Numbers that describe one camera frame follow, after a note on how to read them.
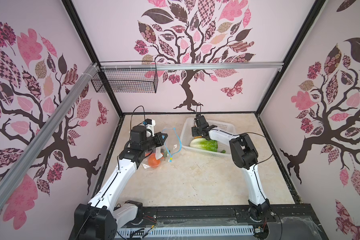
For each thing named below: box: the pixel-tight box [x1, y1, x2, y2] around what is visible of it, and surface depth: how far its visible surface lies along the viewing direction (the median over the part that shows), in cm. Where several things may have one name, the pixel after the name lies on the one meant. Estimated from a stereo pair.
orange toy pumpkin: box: [148, 153, 161, 168], surface depth 88 cm
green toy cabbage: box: [190, 138, 226, 154], surface depth 91 cm
